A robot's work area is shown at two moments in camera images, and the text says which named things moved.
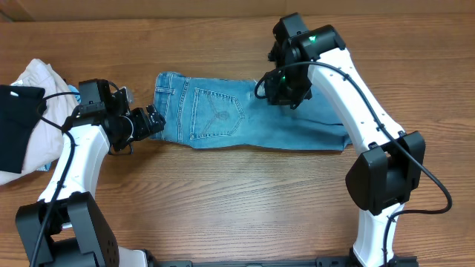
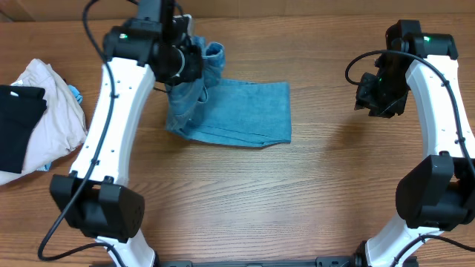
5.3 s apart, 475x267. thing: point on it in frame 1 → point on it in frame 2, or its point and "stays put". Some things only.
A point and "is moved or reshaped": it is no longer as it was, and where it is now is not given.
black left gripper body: [141, 127] → [183, 64]
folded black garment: [21, 107] stays put
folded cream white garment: [44, 143] stays put
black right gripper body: [292, 88] → [385, 95]
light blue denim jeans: [223, 114] is moved or reshaped
